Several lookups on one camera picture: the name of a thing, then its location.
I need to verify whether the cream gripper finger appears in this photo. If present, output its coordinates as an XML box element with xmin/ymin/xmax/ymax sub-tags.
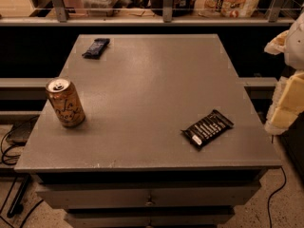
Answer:
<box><xmin>264</xmin><ymin>30</ymin><xmax>288</xmax><ymax>55</ymax></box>
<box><xmin>265</xmin><ymin>72</ymin><xmax>304</xmax><ymax>135</ymax></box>

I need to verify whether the black power adapter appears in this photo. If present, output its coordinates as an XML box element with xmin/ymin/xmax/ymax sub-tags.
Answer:
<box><xmin>6</xmin><ymin>122</ymin><xmax>33</xmax><ymax>145</ymax></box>

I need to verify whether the black cables left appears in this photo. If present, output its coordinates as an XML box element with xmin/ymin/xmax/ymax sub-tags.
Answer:
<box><xmin>0</xmin><ymin>115</ymin><xmax>44</xmax><ymax>228</ymax></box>

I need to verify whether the grey drawer cabinet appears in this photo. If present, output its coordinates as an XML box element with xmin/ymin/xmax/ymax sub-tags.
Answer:
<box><xmin>16</xmin><ymin>34</ymin><xmax>281</xmax><ymax>228</ymax></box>

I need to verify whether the metal shelf rail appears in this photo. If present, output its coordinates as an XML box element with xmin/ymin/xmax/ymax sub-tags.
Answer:
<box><xmin>0</xmin><ymin>0</ymin><xmax>303</xmax><ymax>27</ymax></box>

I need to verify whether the printed snack bag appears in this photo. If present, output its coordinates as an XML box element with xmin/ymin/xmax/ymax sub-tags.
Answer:
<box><xmin>199</xmin><ymin>0</ymin><xmax>259</xmax><ymax>18</ymax></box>

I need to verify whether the dark blue rxbar blueberry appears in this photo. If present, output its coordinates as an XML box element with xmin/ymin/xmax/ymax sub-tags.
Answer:
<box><xmin>82</xmin><ymin>38</ymin><xmax>110</xmax><ymax>59</ymax></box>

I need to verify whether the black floor cable right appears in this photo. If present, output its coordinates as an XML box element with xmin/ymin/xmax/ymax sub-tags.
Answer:
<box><xmin>266</xmin><ymin>166</ymin><xmax>288</xmax><ymax>228</ymax></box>

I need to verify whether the gold LaCroix soda can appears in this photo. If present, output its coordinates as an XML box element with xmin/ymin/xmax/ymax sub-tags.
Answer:
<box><xmin>46</xmin><ymin>77</ymin><xmax>86</xmax><ymax>127</ymax></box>

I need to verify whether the black rxbar chocolate bar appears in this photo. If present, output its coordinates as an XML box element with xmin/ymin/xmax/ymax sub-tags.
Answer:
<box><xmin>181</xmin><ymin>109</ymin><xmax>234</xmax><ymax>151</ymax></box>

